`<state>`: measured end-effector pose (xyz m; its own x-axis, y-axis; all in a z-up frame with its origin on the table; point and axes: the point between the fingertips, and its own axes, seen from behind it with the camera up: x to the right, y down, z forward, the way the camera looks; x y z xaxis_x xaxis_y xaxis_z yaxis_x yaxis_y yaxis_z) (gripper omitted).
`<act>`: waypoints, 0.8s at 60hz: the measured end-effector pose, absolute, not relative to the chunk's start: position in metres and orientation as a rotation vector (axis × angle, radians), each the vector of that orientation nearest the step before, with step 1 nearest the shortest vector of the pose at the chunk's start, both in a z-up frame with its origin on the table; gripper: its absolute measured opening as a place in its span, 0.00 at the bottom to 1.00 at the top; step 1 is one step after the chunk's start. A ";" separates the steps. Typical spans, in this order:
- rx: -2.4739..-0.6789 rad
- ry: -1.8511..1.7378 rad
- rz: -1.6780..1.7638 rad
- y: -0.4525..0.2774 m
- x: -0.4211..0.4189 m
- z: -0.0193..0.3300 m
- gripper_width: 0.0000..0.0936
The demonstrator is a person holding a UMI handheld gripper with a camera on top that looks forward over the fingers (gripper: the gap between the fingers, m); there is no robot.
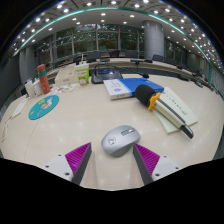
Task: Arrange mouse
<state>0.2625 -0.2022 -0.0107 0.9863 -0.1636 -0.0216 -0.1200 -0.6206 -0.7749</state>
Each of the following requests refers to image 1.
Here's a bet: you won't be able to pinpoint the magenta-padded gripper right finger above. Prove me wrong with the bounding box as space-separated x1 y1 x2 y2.
132 143 183 186

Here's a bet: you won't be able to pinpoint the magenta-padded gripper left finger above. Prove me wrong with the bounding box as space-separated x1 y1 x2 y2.
42 142 93 186

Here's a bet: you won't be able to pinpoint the silver computer mouse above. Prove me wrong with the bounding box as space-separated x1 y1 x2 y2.
100 124 142 158

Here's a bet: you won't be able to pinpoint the round teal printed mouse pad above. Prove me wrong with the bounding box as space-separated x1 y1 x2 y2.
28 94 60 121

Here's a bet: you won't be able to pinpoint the microphone with black foam head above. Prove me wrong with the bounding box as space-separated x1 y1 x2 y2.
134 83 195 140

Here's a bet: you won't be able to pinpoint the cream paper booklet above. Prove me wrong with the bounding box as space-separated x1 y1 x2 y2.
153 86 199 135

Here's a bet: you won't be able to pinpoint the blue and white book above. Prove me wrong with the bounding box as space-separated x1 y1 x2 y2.
102 77 165 101

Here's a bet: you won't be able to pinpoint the cream desk organizer box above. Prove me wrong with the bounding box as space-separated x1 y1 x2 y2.
54 67 79 88

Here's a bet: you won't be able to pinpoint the green printed paper cup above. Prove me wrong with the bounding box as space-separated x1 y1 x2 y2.
74 54 91 87

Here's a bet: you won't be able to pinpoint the red bottle with green band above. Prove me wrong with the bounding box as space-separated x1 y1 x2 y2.
36 63 52 95

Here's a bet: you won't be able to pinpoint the black conference microphone console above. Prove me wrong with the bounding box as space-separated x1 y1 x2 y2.
90 63 124 84

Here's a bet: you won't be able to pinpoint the long curved conference desk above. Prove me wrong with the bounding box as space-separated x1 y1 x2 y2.
46 58 214 88

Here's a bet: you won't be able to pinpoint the black office chairs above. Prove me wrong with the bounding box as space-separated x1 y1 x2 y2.
74 49 204 84

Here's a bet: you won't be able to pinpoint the ceiling lights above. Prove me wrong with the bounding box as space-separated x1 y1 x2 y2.
11 0 221 64

